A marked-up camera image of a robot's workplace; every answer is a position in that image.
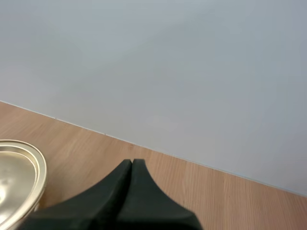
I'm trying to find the gold pot lid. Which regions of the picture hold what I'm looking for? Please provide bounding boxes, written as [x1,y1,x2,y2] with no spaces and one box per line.
[0,139,47,230]

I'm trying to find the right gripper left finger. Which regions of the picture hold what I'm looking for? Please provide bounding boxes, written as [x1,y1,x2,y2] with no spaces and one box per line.
[14,159,132,230]

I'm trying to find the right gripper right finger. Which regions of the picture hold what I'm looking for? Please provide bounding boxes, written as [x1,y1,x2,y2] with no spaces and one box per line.
[108,158,203,230]

